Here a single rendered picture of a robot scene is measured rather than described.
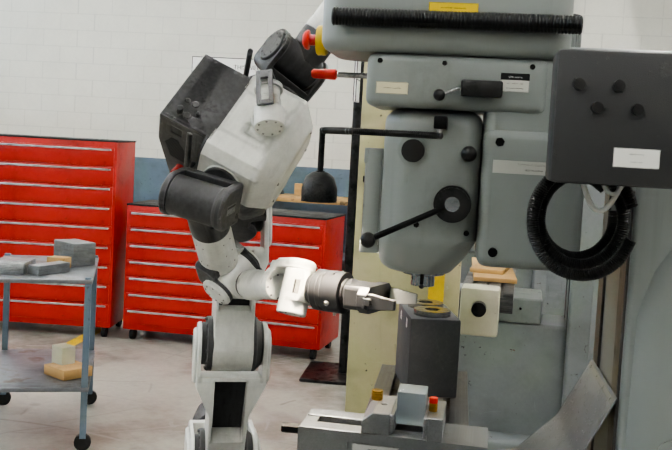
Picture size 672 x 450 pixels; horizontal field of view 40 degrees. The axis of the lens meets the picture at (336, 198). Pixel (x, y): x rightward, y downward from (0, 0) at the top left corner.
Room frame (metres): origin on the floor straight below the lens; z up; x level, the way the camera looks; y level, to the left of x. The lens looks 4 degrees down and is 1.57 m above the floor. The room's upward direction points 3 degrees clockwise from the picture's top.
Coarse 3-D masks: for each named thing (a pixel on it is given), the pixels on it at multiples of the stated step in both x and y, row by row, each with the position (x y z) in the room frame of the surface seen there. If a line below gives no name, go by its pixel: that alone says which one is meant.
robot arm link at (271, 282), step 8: (272, 264) 2.04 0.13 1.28; (280, 264) 2.01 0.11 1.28; (288, 264) 1.99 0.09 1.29; (296, 264) 1.97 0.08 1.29; (304, 264) 1.97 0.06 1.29; (312, 264) 1.98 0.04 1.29; (272, 272) 2.03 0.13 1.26; (280, 272) 2.04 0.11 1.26; (264, 280) 2.05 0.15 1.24; (272, 280) 2.05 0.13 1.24; (280, 280) 2.06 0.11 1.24; (264, 288) 2.04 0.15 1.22; (272, 288) 2.05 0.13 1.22; (280, 288) 2.06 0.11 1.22; (272, 296) 2.04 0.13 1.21
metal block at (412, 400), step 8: (408, 384) 1.72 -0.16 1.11; (400, 392) 1.67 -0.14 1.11; (408, 392) 1.67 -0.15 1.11; (416, 392) 1.67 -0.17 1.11; (424, 392) 1.67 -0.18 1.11; (400, 400) 1.67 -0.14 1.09; (408, 400) 1.66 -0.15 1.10; (416, 400) 1.66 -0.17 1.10; (424, 400) 1.66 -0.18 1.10; (400, 408) 1.67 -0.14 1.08; (408, 408) 1.66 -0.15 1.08; (416, 408) 1.66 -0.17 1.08; (424, 408) 1.66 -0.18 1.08; (400, 416) 1.67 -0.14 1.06; (408, 416) 1.66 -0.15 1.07; (416, 416) 1.66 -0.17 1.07; (408, 424) 1.66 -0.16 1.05; (416, 424) 1.66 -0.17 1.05
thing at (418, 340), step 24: (408, 312) 2.23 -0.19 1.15; (432, 312) 2.18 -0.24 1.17; (408, 336) 2.18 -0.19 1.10; (432, 336) 2.16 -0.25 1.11; (456, 336) 2.16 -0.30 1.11; (408, 360) 2.16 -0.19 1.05; (432, 360) 2.16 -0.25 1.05; (456, 360) 2.16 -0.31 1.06; (432, 384) 2.16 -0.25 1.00; (456, 384) 2.16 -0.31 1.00
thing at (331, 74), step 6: (312, 72) 1.97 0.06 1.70; (318, 72) 1.97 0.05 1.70; (324, 72) 1.97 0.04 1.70; (330, 72) 1.97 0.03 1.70; (336, 72) 1.97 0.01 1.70; (342, 72) 1.97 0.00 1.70; (348, 72) 1.97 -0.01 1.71; (318, 78) 1.98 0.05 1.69; (324, 78) 1.98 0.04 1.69; (330, 78) 1.97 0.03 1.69; (336, 78) 1.97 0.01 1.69; (360, 78) 1.97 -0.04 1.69; (366, 78) 1.97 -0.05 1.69
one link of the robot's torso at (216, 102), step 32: (224, 64) 2.14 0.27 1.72; (192, 96) 2.08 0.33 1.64; (224, 96) 2.10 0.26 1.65; (288, 96) 2.13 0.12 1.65; (160, 128) 2.09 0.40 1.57; (192, 128) 2.03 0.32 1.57; (224, 128) 2.05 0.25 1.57; (288, 128) 2.09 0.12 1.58; (192, 160) 2.13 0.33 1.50; (224, 160) 2.02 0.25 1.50; (256, 160) 2.02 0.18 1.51; (288, 160) 2.08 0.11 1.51; (256, 192) 2.05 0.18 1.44
